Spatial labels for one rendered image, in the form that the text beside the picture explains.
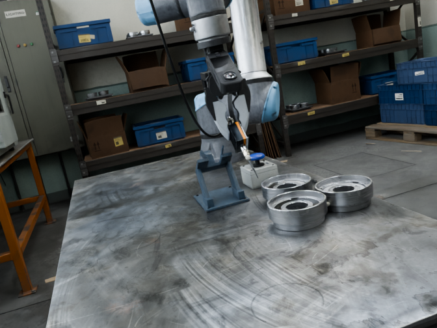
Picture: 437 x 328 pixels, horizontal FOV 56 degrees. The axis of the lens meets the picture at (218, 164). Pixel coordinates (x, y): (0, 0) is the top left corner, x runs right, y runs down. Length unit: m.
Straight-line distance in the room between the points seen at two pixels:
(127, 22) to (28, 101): 1.31
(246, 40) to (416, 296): 0.92
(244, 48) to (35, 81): 3.42
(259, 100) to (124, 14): 3.68
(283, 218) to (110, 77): 4.12
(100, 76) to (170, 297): 4.22
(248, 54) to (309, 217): 0.67
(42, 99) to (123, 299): 3.95
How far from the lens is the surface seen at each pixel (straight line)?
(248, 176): 1.00
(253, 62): 1.27
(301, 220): 0.72
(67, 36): 4.25
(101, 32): 4.27
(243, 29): 1.29
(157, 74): 4.23
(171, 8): 0.99
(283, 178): 0.93
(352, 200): 0.78
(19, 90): 4.54
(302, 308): 0.53
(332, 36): 5.59
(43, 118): 4.51
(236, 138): 0.86
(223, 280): 0.62
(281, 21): 4.61
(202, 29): 0.87
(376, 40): 5.28
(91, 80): 4.73
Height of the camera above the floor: 1.09
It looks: 13 degrees down
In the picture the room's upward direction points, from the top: 11 degrees counter-clockwise
